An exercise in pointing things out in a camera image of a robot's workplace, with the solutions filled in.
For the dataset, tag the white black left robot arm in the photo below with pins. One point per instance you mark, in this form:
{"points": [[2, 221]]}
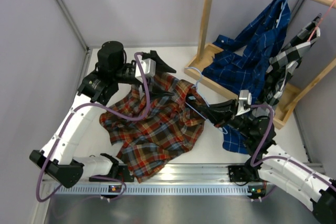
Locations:
{"points": [[56, 159]]}

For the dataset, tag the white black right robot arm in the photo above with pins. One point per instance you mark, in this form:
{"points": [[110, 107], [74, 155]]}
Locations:
{"points": [[273, 164]]}

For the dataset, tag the aluminium corner frame post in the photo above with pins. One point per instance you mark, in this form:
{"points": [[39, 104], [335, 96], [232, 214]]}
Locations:
{"points": [[72, 24]]}

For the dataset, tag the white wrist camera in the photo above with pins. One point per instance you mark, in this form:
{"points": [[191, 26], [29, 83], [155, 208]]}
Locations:
{"points": [[244, 102], [148, 67]]}

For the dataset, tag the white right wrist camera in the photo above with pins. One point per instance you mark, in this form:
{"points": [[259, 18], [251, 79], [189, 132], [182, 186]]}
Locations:
{"points": [[244, 102]]}

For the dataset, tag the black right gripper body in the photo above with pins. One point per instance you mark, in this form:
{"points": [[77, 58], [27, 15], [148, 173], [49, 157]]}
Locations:
{"points": [[239, 123]]}

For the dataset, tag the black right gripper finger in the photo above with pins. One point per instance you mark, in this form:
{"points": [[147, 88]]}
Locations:
{"points": [[229, 107], [220, 120]]}

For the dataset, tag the perforated white cable duct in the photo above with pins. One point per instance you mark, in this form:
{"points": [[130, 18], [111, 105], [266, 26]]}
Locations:
{"points": [[226, 190]]}

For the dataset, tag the red brown plaid shirt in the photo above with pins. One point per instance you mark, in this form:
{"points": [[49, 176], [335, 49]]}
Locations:
{"points": [[170, 129]]}

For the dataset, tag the black white checkered shirt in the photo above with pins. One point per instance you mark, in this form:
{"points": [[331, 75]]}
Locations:
{"points": [[282, 66]]}

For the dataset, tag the wooden rack upright post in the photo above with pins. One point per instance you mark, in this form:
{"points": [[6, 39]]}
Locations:
{"points": [[203, 29]]}

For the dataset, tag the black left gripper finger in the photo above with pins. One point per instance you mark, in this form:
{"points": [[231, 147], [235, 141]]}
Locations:
{"points": [[161, 66], [159, 93]]}

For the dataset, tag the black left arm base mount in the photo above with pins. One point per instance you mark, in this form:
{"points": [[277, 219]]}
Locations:
{"points": [[119, 172]]}

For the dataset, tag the wooden diagonal rack brace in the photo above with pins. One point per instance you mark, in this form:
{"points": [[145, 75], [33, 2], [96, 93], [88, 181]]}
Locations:
{"points": [[316, 80]]}

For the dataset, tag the pink wire hanger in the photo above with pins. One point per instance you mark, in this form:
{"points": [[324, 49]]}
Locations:
{"points": [[321, 20]]}

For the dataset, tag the wooden rack base tray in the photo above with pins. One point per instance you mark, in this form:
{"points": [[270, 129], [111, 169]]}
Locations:
{"points": [[281, 115]]}

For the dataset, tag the blue plaid shirt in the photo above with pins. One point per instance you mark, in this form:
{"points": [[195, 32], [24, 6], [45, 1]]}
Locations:
{"points": [[243, 61]]}

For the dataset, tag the blue hanger under blue shirt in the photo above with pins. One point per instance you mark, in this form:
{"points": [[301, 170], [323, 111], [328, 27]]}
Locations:
{"points": [[281, 12]]}

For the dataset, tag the light blue wire hanger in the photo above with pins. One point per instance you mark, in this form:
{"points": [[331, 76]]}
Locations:
{"points": [[223, 130]]}

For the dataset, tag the aluminium table edge rail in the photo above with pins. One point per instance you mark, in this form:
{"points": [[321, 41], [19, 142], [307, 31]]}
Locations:
{"points": [[197, 173]]}

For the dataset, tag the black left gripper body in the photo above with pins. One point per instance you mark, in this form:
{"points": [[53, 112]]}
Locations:
{"points": [[124, 74]]}

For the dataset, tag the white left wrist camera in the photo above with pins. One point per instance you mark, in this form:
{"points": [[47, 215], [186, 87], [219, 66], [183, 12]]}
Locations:
{"points": [[148, 67]]}

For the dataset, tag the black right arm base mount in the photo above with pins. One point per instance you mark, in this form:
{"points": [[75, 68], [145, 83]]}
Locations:
{"points": [[243, 174]]}

